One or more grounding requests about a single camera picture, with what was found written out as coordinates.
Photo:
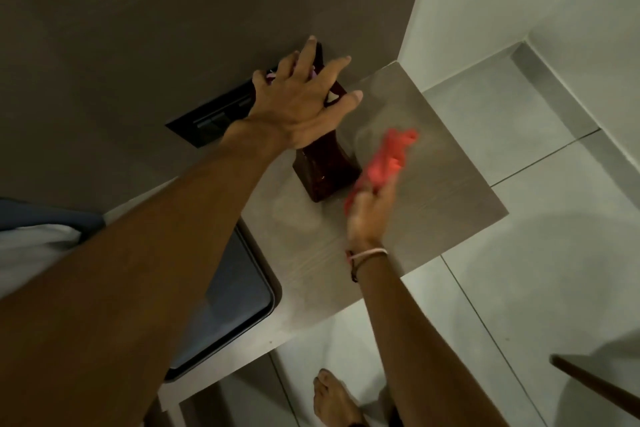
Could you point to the red cleaning cloth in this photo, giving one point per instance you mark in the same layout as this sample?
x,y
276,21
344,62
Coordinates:
x,y
385,159

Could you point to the dark red glossy box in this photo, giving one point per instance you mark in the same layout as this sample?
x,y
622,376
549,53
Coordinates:
x,y
327,169

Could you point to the person's left middle finger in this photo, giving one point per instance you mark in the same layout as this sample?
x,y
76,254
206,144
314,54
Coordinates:
x,y
309,54

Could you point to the white bed sheet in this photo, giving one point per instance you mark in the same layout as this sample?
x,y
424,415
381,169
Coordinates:
x,y
35,254

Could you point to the person's left little finger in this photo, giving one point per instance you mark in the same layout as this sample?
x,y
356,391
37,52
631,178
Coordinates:
x,y
260,81

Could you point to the person's bare foot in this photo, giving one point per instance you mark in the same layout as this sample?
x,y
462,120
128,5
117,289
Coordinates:
x,y
335,401

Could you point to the person's right hand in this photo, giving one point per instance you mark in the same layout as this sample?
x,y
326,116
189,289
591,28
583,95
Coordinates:
x,y
370,221

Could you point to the person's right forearm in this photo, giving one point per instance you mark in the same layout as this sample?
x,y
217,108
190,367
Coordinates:
x,y
425,346

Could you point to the person's left thumb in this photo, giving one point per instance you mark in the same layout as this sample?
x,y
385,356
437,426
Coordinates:
x,y
346,104

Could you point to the pink wristband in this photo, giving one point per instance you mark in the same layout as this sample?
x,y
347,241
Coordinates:
x,y
369,254

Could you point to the person's left hand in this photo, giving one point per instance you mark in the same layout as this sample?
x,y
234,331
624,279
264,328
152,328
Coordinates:
x,y
290,109

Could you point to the person's left forearm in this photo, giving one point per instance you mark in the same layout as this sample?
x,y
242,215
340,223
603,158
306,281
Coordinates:
x,y
130,261

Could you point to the person's right fingers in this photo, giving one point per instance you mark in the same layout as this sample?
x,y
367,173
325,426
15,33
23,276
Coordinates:
x,y
386,186

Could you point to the dark wooden bar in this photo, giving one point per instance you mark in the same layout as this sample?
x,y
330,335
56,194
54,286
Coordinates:
x,y
597,384

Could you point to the black wall switch panel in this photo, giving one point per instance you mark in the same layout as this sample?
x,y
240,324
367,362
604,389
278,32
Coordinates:
x,y
210,119

